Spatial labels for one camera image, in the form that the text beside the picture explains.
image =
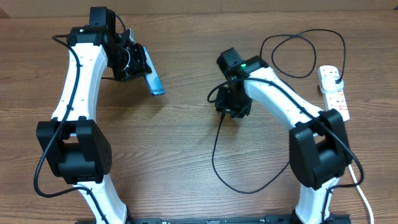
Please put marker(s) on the white charger plug adapter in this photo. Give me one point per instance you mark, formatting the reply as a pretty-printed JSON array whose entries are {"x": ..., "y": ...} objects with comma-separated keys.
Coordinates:
[{"x": 330, "y": 84}]

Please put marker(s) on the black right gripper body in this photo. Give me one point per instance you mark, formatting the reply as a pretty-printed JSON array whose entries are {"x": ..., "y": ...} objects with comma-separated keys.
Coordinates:
[{"x": 234, "y": 103}]

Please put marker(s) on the Galaxy smartphone teal screen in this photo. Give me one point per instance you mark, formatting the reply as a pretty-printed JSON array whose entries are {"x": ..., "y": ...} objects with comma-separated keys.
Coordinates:
[{"x": 152, "y": 79}]

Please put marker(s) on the white power strip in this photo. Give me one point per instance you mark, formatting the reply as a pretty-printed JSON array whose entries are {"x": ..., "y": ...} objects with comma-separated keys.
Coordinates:
[{"x": 335, "y": 100}]

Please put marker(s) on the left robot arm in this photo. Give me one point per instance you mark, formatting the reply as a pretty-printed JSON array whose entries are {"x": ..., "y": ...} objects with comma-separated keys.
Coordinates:
[{"x": 73, "y": 145}]

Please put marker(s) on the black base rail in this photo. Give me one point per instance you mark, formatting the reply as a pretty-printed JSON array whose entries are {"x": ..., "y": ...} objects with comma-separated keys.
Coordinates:
[{"x": 211, "y": 221}]

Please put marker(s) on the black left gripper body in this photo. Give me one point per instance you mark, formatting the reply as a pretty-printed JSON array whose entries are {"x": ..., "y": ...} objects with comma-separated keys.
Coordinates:
[{"x": 129, "y": 63}]

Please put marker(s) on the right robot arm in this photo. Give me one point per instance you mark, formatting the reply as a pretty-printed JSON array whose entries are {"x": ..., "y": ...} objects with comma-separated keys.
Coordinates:
[{"x": 318, "y": 144}]

